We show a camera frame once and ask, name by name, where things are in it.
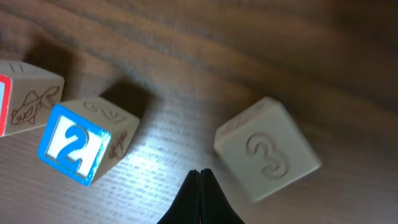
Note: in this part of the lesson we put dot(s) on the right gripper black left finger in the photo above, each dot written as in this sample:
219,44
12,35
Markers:
185,208

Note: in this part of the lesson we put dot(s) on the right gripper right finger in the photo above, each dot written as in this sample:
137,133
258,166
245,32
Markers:
215,208

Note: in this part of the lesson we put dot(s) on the plain cream number 3 block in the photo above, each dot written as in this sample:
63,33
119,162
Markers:
264,149

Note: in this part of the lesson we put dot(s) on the blue number 2 block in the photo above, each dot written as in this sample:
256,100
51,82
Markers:
85,138

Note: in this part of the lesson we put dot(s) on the red letter I block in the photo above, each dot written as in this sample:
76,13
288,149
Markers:
28,94

